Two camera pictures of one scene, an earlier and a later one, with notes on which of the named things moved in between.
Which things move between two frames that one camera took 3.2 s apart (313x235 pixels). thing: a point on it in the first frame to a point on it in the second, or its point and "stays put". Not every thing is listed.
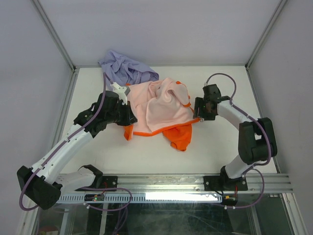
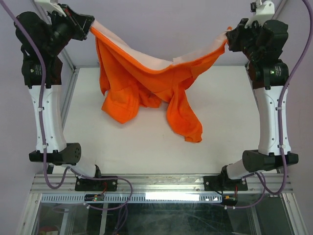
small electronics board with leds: [94, 197] stays put
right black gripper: [198, 102] to [234, 35]
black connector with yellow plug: [230, 199] stays put
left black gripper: [130, 118] to [80, 24]
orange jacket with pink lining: [162, 106] to [129, 80]
